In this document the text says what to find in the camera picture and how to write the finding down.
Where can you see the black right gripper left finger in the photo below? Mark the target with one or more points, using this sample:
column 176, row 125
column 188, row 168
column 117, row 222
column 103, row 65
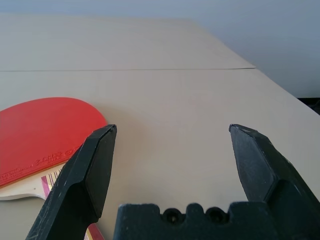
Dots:
column 75, row 180

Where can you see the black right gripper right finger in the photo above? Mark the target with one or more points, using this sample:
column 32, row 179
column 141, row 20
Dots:
column 265, row 165

